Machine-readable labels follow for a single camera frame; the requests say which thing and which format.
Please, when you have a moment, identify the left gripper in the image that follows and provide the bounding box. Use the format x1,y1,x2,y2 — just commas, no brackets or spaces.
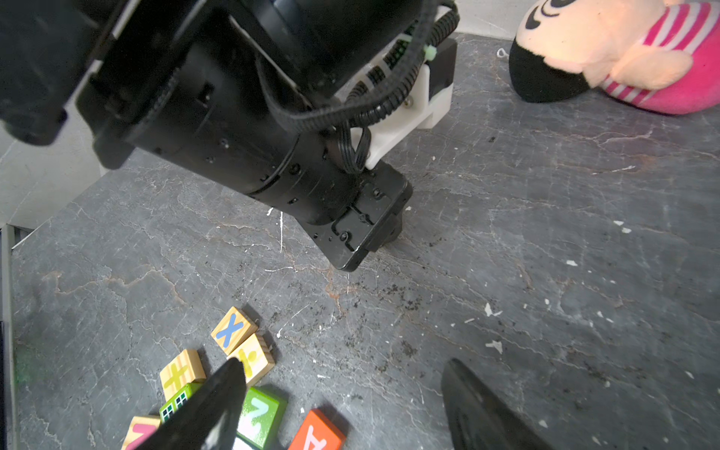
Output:
300,161,413,272

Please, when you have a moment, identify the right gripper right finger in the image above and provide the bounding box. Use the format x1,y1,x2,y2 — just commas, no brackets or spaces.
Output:
441,358,551,450

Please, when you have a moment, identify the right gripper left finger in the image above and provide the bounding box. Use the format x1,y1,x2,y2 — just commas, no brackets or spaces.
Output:
138,358,247,450

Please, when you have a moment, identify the orange A block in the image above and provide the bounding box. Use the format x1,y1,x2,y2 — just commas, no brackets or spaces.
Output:
289,409,346,450

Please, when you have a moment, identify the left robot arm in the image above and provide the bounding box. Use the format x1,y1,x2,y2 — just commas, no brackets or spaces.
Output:
1,1,461,272

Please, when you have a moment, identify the green window block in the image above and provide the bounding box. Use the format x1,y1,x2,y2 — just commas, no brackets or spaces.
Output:
159,382,203,424

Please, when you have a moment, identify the green Z block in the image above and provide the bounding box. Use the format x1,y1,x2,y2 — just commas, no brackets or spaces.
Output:
236,387,288,449

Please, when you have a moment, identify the wooden yellow hash block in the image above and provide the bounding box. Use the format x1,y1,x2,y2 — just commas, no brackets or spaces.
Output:
159,349,206,401

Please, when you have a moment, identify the wooden N block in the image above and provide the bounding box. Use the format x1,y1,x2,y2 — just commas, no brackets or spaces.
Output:
121,416,161,450

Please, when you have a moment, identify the wooden yellow picture block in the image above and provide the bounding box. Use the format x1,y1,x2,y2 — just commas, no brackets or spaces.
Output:
228,333,276,387

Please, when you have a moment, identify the wooden X block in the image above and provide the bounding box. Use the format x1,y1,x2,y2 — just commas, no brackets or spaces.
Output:
211,307,258,356

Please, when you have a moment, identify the plush doll pink shirt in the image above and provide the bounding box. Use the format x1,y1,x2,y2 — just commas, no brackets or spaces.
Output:
509,0,719,116

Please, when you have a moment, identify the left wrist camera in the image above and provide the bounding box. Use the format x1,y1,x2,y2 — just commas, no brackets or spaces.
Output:
365,37,458,170

